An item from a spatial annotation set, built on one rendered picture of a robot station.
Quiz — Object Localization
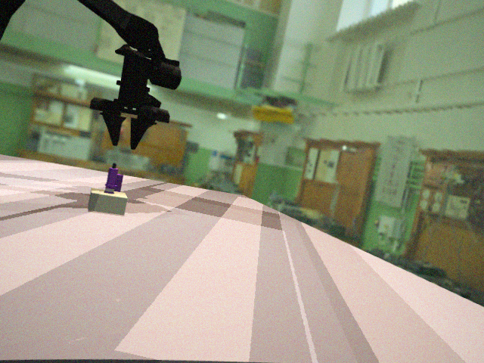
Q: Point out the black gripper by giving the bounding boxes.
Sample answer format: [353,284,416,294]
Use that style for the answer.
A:
[90,76,170,150]

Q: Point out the pale yellow square block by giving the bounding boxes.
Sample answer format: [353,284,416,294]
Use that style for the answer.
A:
[88,188,128,215]

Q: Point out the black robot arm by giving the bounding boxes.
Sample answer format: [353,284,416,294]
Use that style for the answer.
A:
[0,0,182,90]

